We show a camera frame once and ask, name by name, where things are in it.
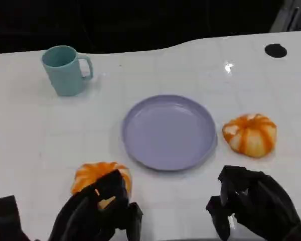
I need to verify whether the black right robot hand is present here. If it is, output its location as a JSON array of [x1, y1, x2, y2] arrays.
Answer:
[[206, 165, 301, 241]]

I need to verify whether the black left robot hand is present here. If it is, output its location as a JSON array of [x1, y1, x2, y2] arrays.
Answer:
[[48, 169, 144, 241]]

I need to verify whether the orange white toy bread roll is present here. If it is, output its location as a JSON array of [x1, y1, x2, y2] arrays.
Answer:
[[222, 113, 277, 159], [70, 162, 132, 209]]

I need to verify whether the lilac plate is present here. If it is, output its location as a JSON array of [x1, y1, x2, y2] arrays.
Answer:
[[121, 94, 218, 172]]

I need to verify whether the pale green mug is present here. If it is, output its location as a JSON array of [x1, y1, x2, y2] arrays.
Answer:
[[41, 45, 94, 97]]

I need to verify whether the black round table grommet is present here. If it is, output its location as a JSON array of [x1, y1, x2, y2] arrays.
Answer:
[[264, 43, 288, 58]]

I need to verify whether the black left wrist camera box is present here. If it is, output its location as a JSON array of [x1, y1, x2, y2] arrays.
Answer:
[[0, 195, 40, 241]]

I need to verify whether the grey metal frame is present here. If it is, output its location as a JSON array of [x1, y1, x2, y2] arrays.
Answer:
[[269, 0, 301, 33]]

